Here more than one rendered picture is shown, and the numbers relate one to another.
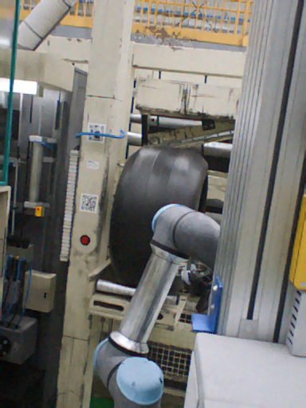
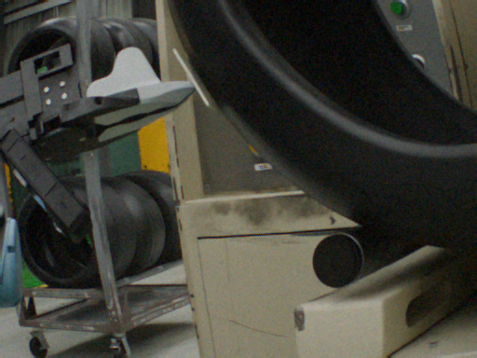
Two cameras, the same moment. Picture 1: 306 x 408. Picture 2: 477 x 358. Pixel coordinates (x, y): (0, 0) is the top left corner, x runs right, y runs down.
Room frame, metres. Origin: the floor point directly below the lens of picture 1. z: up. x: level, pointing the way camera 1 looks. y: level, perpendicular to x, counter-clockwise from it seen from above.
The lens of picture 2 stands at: (1.98, -0.98, 1.02)
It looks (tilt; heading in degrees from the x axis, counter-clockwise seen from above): 3 degrees down; 113
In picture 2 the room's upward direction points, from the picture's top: 7 degrees counter-clockwise
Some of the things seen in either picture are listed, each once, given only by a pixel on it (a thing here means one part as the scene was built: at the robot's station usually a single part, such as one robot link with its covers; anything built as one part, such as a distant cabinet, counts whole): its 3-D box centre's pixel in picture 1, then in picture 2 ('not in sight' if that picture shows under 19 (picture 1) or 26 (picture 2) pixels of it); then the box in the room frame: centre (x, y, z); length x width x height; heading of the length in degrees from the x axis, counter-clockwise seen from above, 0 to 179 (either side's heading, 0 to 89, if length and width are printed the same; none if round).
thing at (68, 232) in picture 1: (72, 205); not in sight; (1.89, 0.34, 1.19); 0.05 x 0.04 x 0.48; 169
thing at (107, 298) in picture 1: (133, 307); (419, 289); (1.73, 0.02, 0.83); 0.36 x 0.09 x 0.06; 79
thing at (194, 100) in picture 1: (205, 103); not in sight; (2.14, -0.18, 1.71); 0.61 x 0.25 x 0.15; 79
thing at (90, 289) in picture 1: (104, 274); not in sight; (1.91, 0.17, 0.90); 0.40 x 0.03 x 0.10; 169
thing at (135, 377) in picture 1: (137, 391); not in sight; (1.05, -0.02, 0.88); 0.13 x 0.12 x 0.14; 27
